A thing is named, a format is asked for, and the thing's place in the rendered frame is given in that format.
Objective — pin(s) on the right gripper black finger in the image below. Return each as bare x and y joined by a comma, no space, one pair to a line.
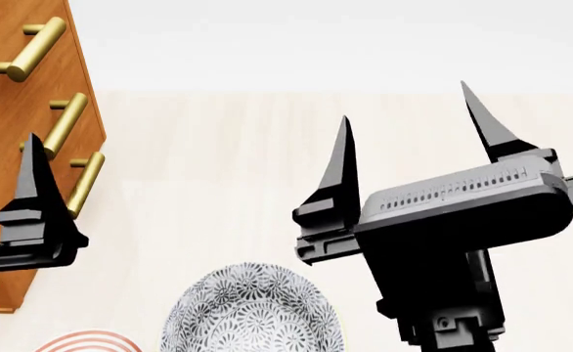
338,190
492,135

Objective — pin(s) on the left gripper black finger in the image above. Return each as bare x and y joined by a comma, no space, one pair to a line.
34,190

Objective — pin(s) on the wooden drawer cabinet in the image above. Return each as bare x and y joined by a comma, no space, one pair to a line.
3,110

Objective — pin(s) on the white plate with red rings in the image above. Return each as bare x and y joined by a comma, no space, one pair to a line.
88,341

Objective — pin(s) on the grey floral patterned plate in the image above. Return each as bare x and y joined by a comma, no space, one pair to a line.
252,311

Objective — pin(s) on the grey vented wrist camera box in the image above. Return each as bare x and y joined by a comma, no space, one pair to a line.
462,198

